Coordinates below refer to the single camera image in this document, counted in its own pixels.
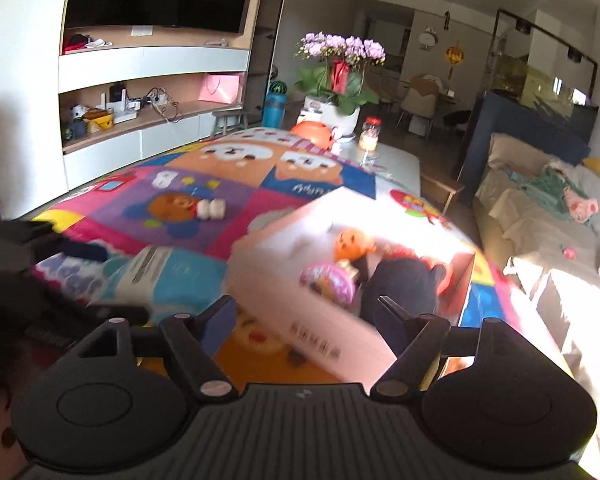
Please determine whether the yellow hanging ornament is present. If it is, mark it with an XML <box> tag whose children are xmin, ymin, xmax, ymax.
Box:
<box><xmin>444</xmin><ymin>40</ymin><xmax>465</xmax><ymax>81</ymax></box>

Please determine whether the grey sofa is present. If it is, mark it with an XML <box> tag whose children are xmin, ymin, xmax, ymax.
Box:
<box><xmin>472</xmin><ymin>132</ymin><xmax>600</xmax><ymax>361</ymax></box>

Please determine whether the potted purple orchid plant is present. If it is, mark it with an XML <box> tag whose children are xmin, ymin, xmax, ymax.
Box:
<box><xmin>294</xmin><ymin>32</ymin><xmax>387</xmax><ymax>136</ymax></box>

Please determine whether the orange round toy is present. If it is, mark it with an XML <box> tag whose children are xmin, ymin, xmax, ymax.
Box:
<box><xmin>290</xmin><ymin>120</ymin><xmax>343</xmax><ymax>148</ymax></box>

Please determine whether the white wall shelf unit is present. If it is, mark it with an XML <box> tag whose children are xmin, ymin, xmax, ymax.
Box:
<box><xmin>0</xmin><ymin>0</ymin><xmax>291</xmax><ymax>221</ymax></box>

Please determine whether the beige dining chair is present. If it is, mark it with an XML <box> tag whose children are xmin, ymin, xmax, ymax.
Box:
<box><xmin>397</xmin><ymin>75</ymin><xmax>441</xmax><ymax>136</ymax></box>

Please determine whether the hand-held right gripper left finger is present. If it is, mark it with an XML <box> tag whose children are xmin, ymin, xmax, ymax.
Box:
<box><xmin>75</xmin><ymin>295</ymin><xmax>240</xmax><ymax>402</ymax></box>

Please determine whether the red lidded clear jar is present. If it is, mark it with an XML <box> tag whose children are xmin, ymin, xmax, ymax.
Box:
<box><xmin>358</xmin><ymin>116</ymin><xmax>382</xmax><ymax>152</ymax></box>

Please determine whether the blue thermos bottle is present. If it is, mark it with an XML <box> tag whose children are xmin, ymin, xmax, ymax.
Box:
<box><xmin>263</xmin><ymin>92</ymin><xmax>287</xmax><ymax>128</ymax></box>

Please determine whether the beige pillow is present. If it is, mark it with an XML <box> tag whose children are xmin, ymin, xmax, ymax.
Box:
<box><xmin>487</xmin><ymin>132</ymin><xmax>556</xmax><ymax>171</ymax></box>

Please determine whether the pink pig toy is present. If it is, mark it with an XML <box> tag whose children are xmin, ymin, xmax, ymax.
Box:
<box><xmin>562</xmin><ymin>187</ymin><xmax>600</xmax><ymax>223</ymax></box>

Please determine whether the white cardboard box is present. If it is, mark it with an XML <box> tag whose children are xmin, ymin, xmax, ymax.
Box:
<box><xmin>227</xmin><ymin>187</ymin><xmax>477</xmax><ymax>396</ymax></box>

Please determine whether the black plush toy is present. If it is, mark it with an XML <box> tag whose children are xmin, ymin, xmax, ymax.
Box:
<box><xmin>360</xmin><ymin>255</ymin><xmax>448</xmax><ymax>351</ymax></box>

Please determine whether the pink paper bag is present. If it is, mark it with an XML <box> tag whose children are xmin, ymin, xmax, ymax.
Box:
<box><xmin>198</xmin><ymin>72</ymin><xmax>244</xmax><ymax>106</ymax></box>

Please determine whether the small white toy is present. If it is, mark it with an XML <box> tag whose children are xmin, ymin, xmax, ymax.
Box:
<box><xmin>196</xmin><ymin>199</ymin><xmax>227</xmax><ymax>221</ymax></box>

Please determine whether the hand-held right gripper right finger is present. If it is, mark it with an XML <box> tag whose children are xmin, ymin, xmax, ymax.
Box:
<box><xmin>370</xmin><ymin>296</ymin><xmax>531</xmax><ymax>401</ymax></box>

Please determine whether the yellow toy house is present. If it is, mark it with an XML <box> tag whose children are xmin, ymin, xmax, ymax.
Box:
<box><xmin>82</xmin><ymin>110</ymin><xmax>115</xmax><ymax>133</ymax></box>

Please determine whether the pink round toy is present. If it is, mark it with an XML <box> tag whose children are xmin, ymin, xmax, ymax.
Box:
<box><xmin>300</xmin><ymin>260</ymin><xmax>358</xmax><ymax>306</ymax></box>

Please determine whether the dark blue cabinet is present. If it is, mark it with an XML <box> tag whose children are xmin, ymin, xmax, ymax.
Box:
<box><xmin>460</xmin><ymin>89</ymin><xmax>592</xmax><ymax>181</ymax></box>

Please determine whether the colourful cartoon play mat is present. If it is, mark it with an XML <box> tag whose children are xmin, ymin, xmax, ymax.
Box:
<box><xmin>0</xmin><ymin>127</ymin><xmax>581</xmax><ymax>480</ymax></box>

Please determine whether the green clothing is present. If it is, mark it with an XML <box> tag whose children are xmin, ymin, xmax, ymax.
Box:
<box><xmin>517</xmin><ymin>167</ymin><xmax>578</xmax><ymax>221</ymax></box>

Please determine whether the small grey stool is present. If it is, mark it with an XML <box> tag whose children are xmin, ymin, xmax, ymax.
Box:
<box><xmin>211</xmin><ymin>109</ymin><xmax>248</xmax><ymax>137</ymax></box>

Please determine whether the power strip with cables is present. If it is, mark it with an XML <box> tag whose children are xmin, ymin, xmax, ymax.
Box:
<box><xmin>142</xmin><ymin>87</ymin><xmax>181</xmax><ymax>123</ymax></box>

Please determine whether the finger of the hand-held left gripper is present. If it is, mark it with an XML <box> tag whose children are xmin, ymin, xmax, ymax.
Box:
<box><xmin>55</xmin><ymin>295</ymin><xmax>151</xmax><ymax>325</ymax></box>
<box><xmin>27</xmin><ymin>235</ymin><xmax>108</xmax><ymax>263</ymax></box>

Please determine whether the black chair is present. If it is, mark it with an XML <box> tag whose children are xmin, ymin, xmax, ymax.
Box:
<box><xmin>442</xmin><ymin>110</ymin><xmax>473</xmax><ymax>136</ymax></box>

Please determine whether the white router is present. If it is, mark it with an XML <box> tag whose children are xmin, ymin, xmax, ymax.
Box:
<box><xmin>97</xmin><ymin>85</ymin><xmax>141</xmax><ymax>121</ymax></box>

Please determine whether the orange pumpkin toy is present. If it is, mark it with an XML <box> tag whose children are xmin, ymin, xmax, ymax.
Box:
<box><xmin>334</xmin><ymin>227</ymin><xmax>378</xmax><ymax>263</ymax></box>

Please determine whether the blue and white packet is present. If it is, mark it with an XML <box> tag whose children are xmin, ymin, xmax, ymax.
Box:
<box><xmin>87</xmin><ymin>246</ymin><xmax>231</xmax><ymax>326</ymax></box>

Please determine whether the glass fish tank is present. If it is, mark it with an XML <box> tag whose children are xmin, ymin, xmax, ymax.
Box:
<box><xmin>490</xmin><ymin>7</ymin><xmax>600</xmax><ymax>111</ymax></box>

